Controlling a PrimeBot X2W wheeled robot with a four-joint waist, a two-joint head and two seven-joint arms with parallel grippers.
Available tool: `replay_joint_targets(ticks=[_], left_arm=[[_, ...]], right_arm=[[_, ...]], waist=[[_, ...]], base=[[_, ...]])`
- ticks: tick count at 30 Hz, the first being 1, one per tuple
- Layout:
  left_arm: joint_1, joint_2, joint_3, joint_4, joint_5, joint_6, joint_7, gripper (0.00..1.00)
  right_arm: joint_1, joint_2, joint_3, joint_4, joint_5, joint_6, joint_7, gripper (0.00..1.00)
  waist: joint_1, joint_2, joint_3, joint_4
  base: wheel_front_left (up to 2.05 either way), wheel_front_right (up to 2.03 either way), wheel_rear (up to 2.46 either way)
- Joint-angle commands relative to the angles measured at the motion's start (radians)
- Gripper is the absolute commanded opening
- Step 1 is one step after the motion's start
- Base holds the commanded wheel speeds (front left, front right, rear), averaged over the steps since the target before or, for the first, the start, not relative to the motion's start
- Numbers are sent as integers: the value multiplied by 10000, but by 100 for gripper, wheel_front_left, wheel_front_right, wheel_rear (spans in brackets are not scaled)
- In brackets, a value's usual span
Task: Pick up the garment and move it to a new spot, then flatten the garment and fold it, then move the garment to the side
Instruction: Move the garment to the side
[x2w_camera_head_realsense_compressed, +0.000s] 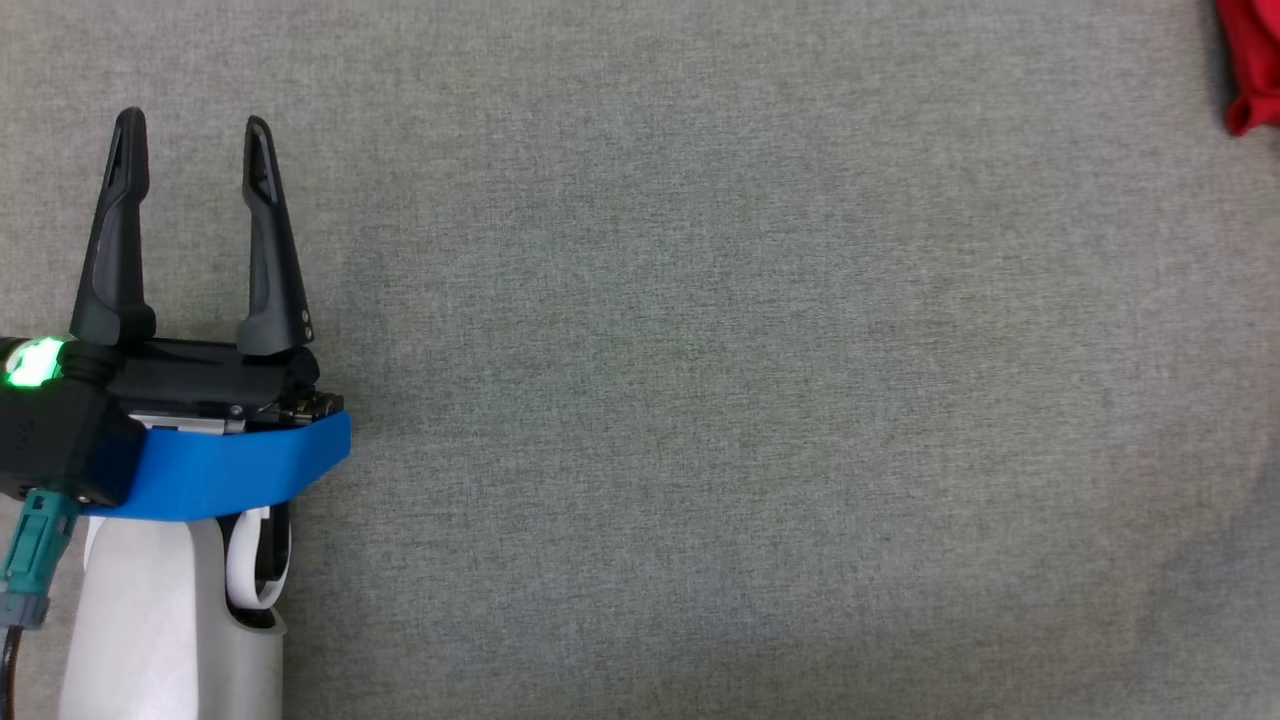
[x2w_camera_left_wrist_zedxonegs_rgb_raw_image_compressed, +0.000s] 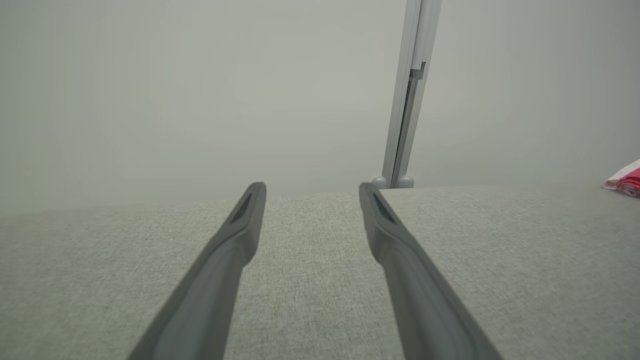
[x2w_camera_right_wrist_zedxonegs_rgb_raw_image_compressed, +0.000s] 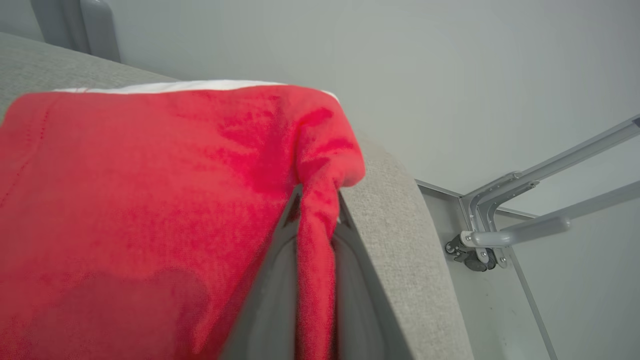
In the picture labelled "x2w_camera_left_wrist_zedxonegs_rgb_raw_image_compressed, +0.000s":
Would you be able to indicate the grey partition post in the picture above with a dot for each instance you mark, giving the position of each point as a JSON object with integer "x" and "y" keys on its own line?
{"x": 407, "y": 100}

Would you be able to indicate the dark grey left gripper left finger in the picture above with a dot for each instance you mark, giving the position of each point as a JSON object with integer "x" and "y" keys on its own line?
{"x": 200, "y": 295}

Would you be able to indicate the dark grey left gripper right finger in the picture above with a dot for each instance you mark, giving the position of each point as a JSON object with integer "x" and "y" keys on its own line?
{"x": 420, "y": 295}

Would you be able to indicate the red white shorts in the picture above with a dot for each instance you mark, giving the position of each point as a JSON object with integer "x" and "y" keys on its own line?
{"x": 627, "y": 182}

